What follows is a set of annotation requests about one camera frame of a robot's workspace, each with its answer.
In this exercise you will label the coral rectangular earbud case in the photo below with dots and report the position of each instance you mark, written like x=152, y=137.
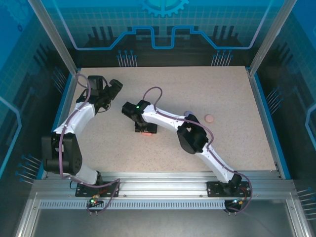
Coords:
x=146, y=134

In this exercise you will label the purple round earbud case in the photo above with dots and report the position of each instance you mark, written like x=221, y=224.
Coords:
x=188, y=112

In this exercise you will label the pale pink round earbud case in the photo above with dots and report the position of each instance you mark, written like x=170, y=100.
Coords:
x=209, y=118

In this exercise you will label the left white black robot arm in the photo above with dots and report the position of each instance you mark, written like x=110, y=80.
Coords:
x=79, y=118

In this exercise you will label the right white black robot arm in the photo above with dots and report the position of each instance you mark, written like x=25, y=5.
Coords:
x=168, y=118

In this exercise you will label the grey metal front tray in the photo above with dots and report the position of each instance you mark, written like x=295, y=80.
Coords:
x=160, y=224

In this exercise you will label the aluminium side rail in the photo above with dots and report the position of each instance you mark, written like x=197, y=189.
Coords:
x=262, y=111
x=69, y=92

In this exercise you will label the aluminium frame post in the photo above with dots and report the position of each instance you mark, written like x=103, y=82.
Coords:
x=270, y=37
x=59, y=42

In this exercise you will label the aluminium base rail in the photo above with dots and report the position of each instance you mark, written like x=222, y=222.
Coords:
x=160, y=182

